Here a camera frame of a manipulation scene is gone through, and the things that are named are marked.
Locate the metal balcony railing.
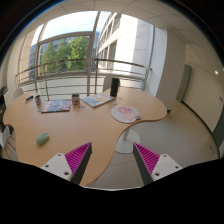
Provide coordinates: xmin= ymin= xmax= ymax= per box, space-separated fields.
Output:
xmin=15 ymin=58 xmax=151 ymax=100

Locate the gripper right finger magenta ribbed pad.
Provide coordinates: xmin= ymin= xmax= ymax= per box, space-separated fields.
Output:
xmin=133 ymin=143 xmax=182 ymax=185

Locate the light blue open book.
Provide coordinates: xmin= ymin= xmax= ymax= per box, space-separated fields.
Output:
xmin=82 ymin=93 xmax=113 ymax=107

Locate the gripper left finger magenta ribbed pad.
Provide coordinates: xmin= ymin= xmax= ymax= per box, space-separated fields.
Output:
xmin=42 ymin=143 xmax=92 ymax=185

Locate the red-blue magazine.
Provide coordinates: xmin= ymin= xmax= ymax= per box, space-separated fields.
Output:
xmin=41 ymin=99 xmax=71 ymax=113

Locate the black cylindrical speaker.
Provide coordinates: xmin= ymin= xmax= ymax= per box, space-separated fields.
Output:
xmin=110 ymin=78 xmax=120 ymax=97

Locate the red-white mug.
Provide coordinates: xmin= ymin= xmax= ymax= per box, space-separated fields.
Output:
xmin=72 ymin=93 xmax=80 ymax=105

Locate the white table pedestal base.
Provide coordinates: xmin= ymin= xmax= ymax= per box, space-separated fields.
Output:
xmin=115 ymin=129 xmax=140 ymax=154

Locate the white chair behind table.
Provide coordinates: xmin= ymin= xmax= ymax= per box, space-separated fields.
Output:
xmin=103 ymin=75 xmax=120 ymax=91

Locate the grey-green door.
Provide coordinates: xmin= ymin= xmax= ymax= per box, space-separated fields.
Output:
xmin=176 ymin=64 xmax=191 ymax=102

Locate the white chair at left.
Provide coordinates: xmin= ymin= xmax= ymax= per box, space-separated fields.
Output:
xmin=0 ymin=126 xmax=10 ymax=148

